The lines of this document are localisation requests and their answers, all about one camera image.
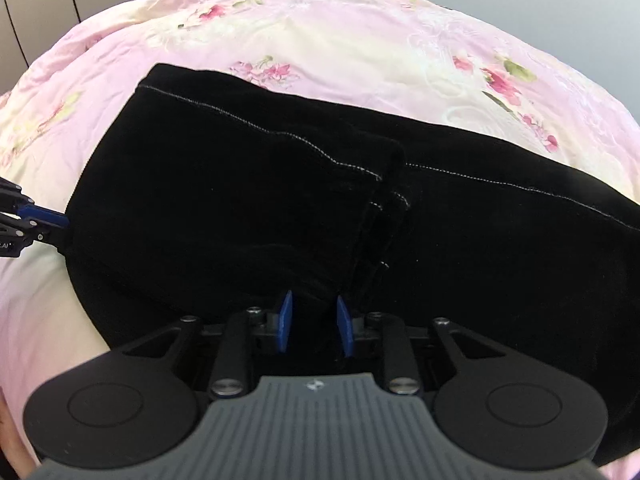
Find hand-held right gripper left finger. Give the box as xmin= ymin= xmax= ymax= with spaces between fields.
xmin=120 ymin=290 xmax=296 ymax=401

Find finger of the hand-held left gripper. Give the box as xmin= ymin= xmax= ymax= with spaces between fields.
xmin=0 ymin=213 xmax=67 ymax=251
xmin=0 ymin=176 xmax=69 ymax=231

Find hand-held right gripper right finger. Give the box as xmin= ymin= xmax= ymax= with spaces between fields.
xmin=336 ymin=295 xmax=518 ymax=397

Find black pants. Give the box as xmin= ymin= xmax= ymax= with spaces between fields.
xmin=65 ymin=62 xmax=640 ymax=467

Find beige wardrobe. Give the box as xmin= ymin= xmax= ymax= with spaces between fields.
xmin=0 ymin=0 xmax=137 ymax=97

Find pink floral blanket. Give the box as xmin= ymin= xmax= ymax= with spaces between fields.
xmin=0 ymin=0 xmax=640 ymax=480

